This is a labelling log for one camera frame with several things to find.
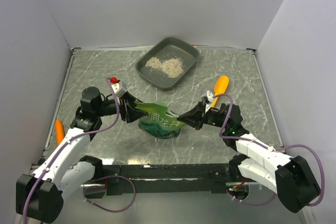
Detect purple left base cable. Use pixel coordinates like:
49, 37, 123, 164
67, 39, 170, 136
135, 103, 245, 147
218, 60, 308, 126
82, 175, 137, 213

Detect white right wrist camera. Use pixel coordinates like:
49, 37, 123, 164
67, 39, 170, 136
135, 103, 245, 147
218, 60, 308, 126
201, 90, 215, 113

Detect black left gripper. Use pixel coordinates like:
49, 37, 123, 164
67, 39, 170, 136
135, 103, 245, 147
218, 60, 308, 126
95, 91, 148, 122

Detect beige litter granules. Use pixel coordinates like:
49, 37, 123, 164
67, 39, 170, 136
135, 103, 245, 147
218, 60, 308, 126
145, 57, 184, 78

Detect yellow plastic scoop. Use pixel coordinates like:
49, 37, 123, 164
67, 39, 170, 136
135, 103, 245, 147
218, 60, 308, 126
214, 76, 229, 95

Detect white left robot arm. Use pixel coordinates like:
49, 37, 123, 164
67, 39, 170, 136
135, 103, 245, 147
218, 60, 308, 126
16, 83, 145, 223

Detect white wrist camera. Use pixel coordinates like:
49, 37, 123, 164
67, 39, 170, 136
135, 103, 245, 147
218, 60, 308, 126
201, 90, 215, 113
110, 77, 128, 98

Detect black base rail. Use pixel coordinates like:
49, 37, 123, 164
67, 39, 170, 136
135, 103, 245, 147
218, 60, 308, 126
86, 163, 245, 196

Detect grey litter tray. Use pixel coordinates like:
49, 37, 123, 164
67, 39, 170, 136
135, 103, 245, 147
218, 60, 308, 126
135, 37, 200, 91

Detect orange toy carrot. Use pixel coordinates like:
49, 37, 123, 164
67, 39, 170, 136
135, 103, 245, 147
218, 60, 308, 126
55, 120, 65, 145

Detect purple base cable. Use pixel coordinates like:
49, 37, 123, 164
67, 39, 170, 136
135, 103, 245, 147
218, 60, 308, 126
82, 175, 137, 213
227, 192, 278, 206

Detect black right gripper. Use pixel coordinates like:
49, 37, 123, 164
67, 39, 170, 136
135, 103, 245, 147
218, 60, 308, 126
177, 101, 229, 131

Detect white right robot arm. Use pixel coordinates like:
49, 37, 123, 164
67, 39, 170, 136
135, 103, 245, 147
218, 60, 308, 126
177, 102, 324, 213

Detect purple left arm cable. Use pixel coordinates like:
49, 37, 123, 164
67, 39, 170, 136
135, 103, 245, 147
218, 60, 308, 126
22, 77, 123, 223

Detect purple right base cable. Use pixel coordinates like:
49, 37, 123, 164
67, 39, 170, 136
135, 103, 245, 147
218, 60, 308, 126
227, 192, 278, 206

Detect green litter bag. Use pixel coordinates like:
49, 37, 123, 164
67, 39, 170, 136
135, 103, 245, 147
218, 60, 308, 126
136, 102, 186, 139

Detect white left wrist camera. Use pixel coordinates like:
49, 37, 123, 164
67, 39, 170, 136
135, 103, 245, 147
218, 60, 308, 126
110, 77, 128, 98

